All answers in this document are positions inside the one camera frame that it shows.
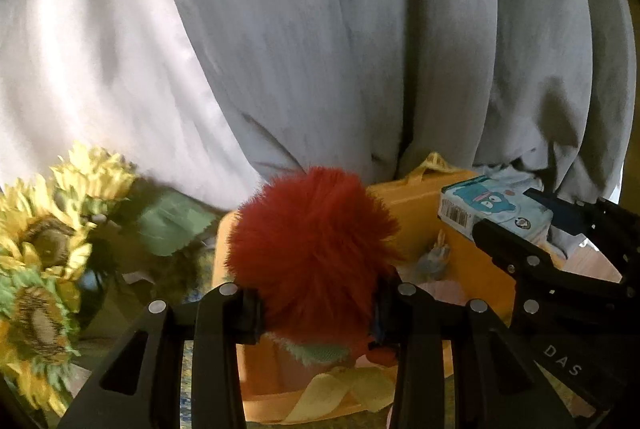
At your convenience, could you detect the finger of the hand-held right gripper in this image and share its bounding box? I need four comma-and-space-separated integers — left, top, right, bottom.
522, 186, 640, 282
472, 219, 568, 292

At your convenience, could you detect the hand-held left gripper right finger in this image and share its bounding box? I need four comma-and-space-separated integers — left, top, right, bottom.
370, 281, 568, 429

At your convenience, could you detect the yellow blue plaid blanket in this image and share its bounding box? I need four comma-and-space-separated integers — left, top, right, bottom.
65, 339, 473, 429

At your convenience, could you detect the orange crate with yellow handles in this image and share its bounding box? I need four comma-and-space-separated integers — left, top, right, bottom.
212, 166, 518, 426

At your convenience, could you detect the red fluffy plush toy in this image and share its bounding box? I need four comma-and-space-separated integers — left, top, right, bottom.
225, 166, 403, 367

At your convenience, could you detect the sunflower bouquet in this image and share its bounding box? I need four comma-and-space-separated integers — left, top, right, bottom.
0, 141, 218, 417

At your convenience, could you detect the grey curtain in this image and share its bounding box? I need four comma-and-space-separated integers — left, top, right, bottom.
152, 0, 628, 210

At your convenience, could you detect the small blue figure toy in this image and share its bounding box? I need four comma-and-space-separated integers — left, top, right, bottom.
417, 229, 455, 282

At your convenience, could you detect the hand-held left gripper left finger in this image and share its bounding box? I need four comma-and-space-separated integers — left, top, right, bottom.
57, 281, 266, 429

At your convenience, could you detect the blue tissue packet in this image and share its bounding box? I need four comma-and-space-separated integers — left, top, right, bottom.
437, 176, 571, 255

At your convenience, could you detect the pale pink curtain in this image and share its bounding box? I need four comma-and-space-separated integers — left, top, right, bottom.
0, 0, 306, 212

